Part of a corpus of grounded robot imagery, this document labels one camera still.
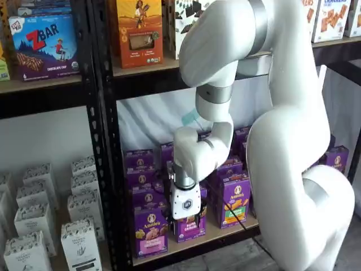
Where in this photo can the purple box violet patch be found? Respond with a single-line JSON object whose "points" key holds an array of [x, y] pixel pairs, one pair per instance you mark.
{"points": [[190, 233]]}

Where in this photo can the flat blue box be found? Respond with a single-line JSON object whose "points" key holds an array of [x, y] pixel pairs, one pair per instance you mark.
{"points": [[45, 8]]}

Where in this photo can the white cracker box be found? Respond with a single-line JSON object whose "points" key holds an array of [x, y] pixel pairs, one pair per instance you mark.
{"points": [[307, 14], [354, 17], [330, 19]]}

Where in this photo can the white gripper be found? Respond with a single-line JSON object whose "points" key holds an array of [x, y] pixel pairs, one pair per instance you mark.
{"points": [[186, 201]]}

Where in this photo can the orange box with woman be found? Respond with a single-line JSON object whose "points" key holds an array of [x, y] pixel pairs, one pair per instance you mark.
{"points": [[139, 34]]}

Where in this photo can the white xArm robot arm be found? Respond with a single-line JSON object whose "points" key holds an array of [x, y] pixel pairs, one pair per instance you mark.
{"points": [[282, 141]]}

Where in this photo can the purple box pink patch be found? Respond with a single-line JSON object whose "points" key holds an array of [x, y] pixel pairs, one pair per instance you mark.
{"points": [[150, 231]]}

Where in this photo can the white backdrop cloth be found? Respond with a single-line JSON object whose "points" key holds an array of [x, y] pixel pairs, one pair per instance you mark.
{"points": [[146, 121], [344, 113]]}

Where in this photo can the purple Annie's snack box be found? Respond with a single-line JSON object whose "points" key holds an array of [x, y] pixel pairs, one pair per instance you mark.
{"points": [[240, 141], [167, 152], [138, 161], [337, 161], [229, 169], [141, 180], [160, 187], [148, 200]]}

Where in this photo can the wooden shelf board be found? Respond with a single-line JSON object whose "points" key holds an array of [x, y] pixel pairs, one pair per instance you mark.
{"points": [[335, 41], [146, 70], [197, 248], [39, 84]]}

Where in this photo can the green yellow box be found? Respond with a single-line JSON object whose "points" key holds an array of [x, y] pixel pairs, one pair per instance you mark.
{"points": [[4, 62]]}

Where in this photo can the white pantry carton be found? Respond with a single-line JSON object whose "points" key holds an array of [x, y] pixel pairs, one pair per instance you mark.
{"points": [[38, 173], [86, 211], [26, 254], [35, 226], [32, 194], [84, 183], [80, 245], [83, 165]]}

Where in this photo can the purple box green patch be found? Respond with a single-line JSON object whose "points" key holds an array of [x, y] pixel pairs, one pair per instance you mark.
{"points": [[235, 203]]}

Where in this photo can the blue ZBar box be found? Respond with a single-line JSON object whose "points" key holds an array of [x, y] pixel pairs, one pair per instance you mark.
{"points": [[45, 48]]}

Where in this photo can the black metal shelf rack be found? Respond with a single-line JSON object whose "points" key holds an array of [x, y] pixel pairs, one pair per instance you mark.
{"points": [[341, 62], [42, 101], [112, 141]]}

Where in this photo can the white box black chocolate pieces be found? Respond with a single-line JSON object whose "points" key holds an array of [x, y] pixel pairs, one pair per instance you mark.
{"points": [[183, 19]]}

